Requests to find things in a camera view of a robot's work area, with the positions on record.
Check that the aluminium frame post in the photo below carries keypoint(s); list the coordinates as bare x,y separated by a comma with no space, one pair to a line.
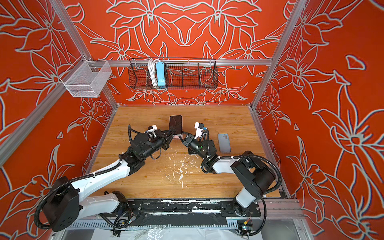
79,43
286,34

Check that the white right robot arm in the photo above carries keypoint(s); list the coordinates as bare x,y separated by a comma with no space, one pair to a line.
258,175

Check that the black wire basket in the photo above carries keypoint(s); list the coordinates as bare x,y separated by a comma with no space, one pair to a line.
177,76

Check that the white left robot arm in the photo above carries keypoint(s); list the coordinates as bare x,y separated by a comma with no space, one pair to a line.
66,201

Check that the black phone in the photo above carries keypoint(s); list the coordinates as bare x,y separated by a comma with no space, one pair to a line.
176,124

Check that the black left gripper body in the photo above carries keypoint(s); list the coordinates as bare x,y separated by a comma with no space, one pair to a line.
162,141

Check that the white phone case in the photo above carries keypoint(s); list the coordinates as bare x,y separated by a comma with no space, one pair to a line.
224,143

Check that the aluminium frame post right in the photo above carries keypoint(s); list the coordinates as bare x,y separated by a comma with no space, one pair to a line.
286,34

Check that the aluminium back crossbar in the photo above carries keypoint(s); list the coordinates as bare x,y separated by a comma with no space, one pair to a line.
219,63

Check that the aluminium frame post left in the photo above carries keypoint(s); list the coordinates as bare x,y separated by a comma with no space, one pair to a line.
79,43

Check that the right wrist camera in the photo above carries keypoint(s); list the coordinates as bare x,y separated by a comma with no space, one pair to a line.
200,130

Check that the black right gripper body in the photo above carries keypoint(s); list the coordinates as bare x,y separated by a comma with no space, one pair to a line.
195,146

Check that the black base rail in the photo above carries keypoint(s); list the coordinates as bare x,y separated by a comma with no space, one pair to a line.
184,213

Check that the clear acrylic bin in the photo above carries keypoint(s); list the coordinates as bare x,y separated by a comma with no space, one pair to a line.
87,81

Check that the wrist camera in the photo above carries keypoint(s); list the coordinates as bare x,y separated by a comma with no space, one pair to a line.
151,131
200,130

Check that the pink phone case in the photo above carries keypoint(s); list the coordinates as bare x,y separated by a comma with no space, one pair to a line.
177,137

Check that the light blue box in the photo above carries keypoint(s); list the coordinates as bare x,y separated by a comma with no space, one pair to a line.
160,66

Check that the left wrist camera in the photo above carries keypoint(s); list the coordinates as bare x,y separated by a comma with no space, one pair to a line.
151,131

